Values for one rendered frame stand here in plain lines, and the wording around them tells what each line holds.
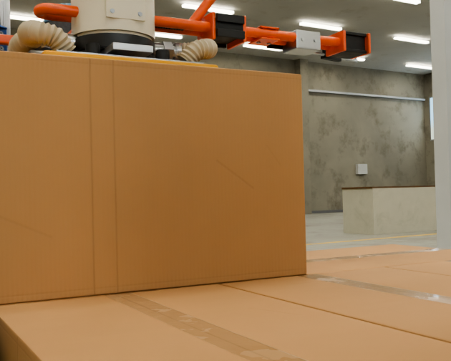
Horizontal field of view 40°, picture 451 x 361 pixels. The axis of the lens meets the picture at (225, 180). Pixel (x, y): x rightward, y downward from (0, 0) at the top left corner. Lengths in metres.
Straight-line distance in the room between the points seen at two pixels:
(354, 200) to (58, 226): 9.32
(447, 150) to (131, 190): 3.28
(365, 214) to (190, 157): 9.01
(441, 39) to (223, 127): 3.24
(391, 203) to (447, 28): 6.18
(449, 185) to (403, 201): 6.25
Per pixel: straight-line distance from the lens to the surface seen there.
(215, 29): 1.40
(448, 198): 4.20
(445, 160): 4.21
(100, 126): 1.08
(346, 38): 1.60
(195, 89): 1.16
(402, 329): 0.80
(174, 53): 1.37
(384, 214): 10.13
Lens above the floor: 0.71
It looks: 1 degrees up
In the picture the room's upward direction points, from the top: 1 degrees counter-clockwise
